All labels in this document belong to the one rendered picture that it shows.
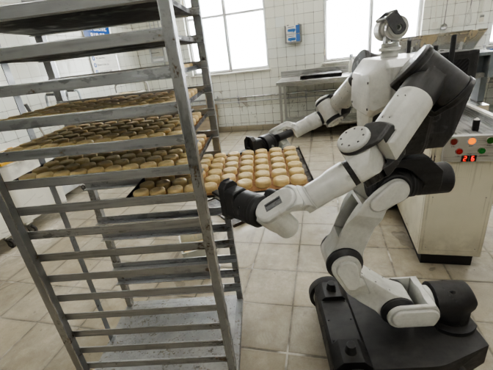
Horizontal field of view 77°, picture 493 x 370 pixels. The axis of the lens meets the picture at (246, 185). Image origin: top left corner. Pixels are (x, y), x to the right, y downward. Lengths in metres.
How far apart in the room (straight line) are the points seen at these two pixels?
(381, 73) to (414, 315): 0.97
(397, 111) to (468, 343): 1.13
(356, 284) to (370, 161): 0.68
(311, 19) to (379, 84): 4.58
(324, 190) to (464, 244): 1.60
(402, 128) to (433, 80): 0.15
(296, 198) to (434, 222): 1.48
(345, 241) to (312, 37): 4.57
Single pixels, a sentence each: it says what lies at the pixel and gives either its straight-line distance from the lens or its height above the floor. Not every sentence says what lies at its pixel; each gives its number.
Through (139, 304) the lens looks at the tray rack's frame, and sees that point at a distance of 1.90.
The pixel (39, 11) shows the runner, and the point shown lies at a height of 1.49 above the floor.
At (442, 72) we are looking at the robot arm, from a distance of 0.90.
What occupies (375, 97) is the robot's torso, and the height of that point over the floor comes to 1.18.
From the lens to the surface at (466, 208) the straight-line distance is 2.13.
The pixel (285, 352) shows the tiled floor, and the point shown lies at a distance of 1.71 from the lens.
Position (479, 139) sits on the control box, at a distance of 1.95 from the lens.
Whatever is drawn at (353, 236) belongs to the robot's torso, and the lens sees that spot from 1.25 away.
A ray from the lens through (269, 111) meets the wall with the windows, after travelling 5.70.
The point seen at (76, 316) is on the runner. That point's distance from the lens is 1.41.
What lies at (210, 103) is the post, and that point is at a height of 1.17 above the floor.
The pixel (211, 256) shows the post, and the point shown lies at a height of 0.76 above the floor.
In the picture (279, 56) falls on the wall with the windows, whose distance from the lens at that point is 5.58.
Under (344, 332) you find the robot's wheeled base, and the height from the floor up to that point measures 0.19.
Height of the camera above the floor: 1.35
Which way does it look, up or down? 23 degrees down
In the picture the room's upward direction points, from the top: 7 degrees counter-clockwise
